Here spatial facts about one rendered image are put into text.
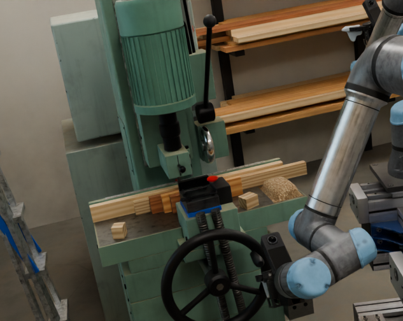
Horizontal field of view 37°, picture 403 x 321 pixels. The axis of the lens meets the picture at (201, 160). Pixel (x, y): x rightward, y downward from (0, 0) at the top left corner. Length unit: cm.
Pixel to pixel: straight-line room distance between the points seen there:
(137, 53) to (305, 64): 288
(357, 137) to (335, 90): 275
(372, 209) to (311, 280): 90
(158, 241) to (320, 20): 249
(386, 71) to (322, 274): 41
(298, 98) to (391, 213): 200
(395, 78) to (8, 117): 319
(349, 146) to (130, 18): 67
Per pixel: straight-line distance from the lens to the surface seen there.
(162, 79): 163
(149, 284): 173
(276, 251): 138
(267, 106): 388
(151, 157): 185
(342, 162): 131
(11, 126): 412
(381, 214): 207
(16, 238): 245
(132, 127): 192
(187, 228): 157
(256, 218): 172
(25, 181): 422
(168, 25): 162
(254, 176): 185
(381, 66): 125
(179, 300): 177
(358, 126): 131
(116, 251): 167
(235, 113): 382
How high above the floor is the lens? 160
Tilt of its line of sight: 19 degrees down
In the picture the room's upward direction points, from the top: 9 degrees counter-clockwise
